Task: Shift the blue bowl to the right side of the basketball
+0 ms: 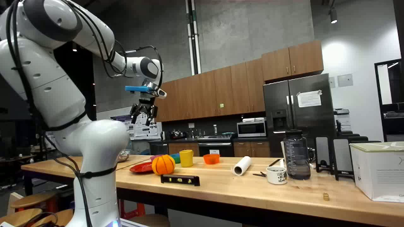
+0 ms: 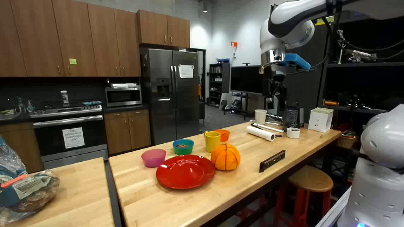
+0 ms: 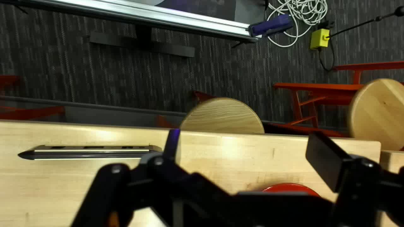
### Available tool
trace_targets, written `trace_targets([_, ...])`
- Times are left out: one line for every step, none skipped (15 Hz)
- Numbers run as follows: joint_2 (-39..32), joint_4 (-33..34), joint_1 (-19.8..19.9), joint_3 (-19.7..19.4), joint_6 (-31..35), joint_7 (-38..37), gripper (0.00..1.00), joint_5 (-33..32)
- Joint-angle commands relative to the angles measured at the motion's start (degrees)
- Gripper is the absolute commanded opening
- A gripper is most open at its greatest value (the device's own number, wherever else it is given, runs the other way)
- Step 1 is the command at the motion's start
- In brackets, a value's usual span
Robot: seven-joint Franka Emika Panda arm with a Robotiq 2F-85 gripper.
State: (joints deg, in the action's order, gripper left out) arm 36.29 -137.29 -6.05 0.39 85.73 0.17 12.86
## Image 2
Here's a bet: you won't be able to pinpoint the black name plate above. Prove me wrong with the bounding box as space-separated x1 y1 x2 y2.
259 148 286 174

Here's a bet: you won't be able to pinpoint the black flat screen monitor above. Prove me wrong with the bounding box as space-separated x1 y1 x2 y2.
230 64 270 95

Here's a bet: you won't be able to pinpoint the long brown wall cabinets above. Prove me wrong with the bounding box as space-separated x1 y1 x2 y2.
0 0 142 78

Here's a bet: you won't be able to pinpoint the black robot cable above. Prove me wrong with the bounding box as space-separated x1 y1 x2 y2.
310 0 404 70

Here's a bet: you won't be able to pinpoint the yellow plastic cup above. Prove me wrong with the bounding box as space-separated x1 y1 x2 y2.
203 129 222 153

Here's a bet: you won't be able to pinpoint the stainless steel refrigerator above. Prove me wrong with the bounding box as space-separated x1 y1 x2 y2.
140 46 202 146

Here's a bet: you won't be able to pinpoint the black countertop device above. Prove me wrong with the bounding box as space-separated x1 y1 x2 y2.
281 104 305 128

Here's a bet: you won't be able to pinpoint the stainless stove oven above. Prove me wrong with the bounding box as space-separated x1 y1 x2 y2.
29 102 108 170

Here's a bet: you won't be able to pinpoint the white cardboard box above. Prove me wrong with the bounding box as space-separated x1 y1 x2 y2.
308 105 334 133

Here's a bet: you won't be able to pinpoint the orange plastic cup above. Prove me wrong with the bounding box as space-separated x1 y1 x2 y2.
214 128 231 143

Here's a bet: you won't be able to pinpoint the woven basket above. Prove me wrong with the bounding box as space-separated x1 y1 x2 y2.
336 133 358 151

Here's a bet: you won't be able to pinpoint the white paper on refrigerator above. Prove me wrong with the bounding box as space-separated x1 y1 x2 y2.
178 64 195 79

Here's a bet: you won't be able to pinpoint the white paper towel roll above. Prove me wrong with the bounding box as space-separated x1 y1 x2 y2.
246 124 276 142

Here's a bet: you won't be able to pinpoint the orange plush basketball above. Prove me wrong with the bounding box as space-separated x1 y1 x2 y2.
209 142 242 172

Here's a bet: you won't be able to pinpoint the black metal shelf rack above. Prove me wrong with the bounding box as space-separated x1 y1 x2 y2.
317 15 404 142

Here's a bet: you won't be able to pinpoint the round wooden stool red legs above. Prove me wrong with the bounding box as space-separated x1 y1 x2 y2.
272 164 334 227

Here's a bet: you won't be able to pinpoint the pink plastic bowl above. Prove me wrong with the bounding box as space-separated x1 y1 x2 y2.
140 147 168 169

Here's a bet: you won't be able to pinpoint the brown two-door base cabinet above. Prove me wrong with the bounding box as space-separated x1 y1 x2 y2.
103 108 151 156

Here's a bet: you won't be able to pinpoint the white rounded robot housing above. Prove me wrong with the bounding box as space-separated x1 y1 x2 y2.
336 103 404 227

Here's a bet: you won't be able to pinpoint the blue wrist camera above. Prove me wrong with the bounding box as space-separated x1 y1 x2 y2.
284 51 313 71

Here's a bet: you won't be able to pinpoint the stainless microwave oven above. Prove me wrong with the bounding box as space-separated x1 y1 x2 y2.
105 85 142 108

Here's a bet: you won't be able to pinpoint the dark bookshelf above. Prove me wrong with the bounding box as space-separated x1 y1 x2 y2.
208 61 232 107

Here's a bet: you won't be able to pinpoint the blue bowl with green rim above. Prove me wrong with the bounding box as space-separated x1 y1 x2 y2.
171 137 195 156

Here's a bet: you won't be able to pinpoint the clear plastic bag with food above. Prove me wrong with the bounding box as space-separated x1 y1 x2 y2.
0 136 60 227

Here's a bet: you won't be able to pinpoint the brown single base cabinet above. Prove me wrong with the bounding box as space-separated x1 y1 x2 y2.
0 122 44 174

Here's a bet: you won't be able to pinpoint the small brown wall cabinet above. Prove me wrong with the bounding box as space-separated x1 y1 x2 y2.
136 8 190 49

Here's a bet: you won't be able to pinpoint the red glossy plate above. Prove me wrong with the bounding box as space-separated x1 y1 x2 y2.
155 153 217 191

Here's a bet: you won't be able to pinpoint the thin white paper roll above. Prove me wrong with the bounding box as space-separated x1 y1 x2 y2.
251 121 285 135

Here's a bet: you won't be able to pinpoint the white paper on oven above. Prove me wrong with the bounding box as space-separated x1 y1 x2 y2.
62 126 86 150

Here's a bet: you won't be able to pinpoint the small bottle with label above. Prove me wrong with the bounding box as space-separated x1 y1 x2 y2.
59 89 70 107

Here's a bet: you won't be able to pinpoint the white tape roll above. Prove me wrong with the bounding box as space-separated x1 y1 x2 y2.
285 126 302 140

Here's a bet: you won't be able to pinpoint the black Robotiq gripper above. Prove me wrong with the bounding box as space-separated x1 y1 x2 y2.
265 63 291 123

